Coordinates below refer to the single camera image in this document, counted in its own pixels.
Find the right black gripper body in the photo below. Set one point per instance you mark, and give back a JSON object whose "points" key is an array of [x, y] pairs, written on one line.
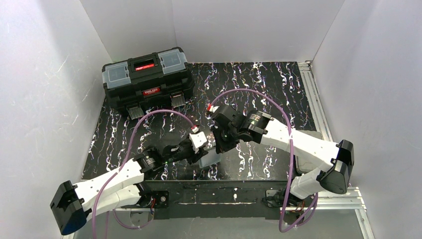
{"points": [[218, 139]]}

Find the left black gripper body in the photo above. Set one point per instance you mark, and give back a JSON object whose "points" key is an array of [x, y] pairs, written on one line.
{"points": [[196, 154]]}

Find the mint green card holder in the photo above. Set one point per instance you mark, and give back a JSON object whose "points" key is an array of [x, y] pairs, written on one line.
{"points": [[209, 159]]}

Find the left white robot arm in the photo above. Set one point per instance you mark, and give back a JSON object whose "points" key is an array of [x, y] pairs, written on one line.
{"points": [[73, 205]]}

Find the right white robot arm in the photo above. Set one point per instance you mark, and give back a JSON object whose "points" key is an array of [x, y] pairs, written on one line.
{"points": [[334, 161]]}

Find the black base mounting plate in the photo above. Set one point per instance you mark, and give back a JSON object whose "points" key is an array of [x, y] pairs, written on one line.
{"points": [[198, 198]]}

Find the black toolbox with grey lids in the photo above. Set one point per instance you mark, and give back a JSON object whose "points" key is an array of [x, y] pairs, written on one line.
{"points": [[159, 79]]}

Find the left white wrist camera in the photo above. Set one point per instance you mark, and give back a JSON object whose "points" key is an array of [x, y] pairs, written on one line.
{"points": [[198, 140]]}

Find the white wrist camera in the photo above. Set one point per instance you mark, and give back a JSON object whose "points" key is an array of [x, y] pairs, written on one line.
{"points": [[210, 111], [198, 140]]}

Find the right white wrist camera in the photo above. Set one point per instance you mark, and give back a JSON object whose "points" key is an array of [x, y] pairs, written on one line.
{"points": [[210, 111]]}

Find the aluminium frame rail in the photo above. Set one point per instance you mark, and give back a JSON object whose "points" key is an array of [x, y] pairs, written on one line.
{"points": [[322, 129]]}

